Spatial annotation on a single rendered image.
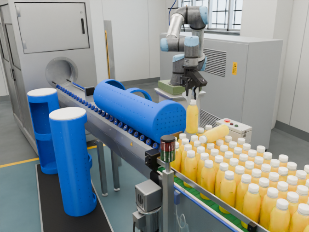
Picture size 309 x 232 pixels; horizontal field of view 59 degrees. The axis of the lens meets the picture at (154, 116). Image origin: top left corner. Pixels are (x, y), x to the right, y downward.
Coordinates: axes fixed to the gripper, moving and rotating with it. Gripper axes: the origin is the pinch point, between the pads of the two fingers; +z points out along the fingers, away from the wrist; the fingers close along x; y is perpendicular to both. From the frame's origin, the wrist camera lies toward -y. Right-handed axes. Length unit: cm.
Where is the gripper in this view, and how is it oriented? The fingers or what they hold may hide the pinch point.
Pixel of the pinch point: (192, 101)
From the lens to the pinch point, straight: 155.1
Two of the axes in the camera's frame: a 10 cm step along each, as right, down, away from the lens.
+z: 0.2, 9.4, 3.5
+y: -5.8, -2.7, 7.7
